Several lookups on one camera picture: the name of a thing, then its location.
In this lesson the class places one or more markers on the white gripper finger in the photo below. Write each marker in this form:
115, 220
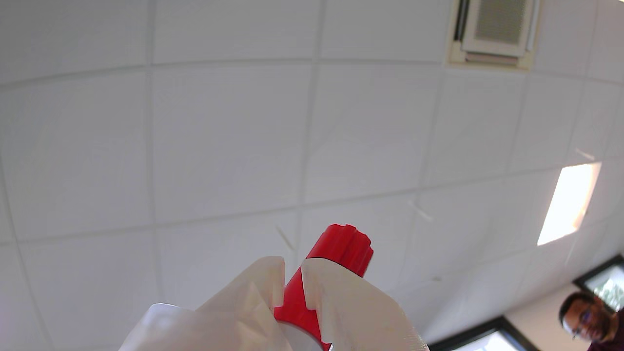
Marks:
234, 312
360, 317

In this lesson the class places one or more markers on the red whiteboard marker pen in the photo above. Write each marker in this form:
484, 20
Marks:
337, 246

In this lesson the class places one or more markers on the black framed window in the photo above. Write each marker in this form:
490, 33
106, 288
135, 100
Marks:
487, 336
604, 282

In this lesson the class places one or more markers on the man with glasses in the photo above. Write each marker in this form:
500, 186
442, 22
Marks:
587, 319

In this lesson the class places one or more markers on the rectangular ceiling light panel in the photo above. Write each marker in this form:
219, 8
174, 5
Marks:
568, 204

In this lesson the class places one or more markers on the ceiling air conditioner vent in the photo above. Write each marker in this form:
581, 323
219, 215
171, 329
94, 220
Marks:
495, 29

